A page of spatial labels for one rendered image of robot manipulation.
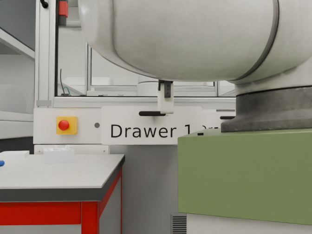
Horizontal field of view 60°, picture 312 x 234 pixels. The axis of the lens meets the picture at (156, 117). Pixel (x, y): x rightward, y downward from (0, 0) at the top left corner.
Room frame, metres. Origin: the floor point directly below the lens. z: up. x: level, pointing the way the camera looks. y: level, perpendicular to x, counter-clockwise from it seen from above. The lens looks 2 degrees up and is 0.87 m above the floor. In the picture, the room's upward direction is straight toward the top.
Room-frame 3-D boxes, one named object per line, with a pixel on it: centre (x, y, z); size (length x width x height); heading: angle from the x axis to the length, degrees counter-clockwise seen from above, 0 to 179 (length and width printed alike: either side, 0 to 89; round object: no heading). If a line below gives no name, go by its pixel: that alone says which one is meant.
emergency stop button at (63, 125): (1.04, 0.35, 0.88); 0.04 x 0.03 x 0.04; 92
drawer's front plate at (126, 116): (0.78, 0.01, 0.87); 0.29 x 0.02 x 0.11; 92
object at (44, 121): (1.59, 0.00, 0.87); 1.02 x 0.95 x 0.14; 92
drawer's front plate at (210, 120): (1.11, -0.29, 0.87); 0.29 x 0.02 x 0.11; 92
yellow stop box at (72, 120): (1.07, 0.35, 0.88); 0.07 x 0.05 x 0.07; 92
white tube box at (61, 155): (0.87, 0.31, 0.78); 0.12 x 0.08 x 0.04; 25
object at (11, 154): (0.99, 0.52, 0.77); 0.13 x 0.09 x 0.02; 18
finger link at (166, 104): (0.62, -0.03, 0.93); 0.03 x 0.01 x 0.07; 92
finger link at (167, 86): (0.60, -0.03, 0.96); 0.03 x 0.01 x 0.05; 2
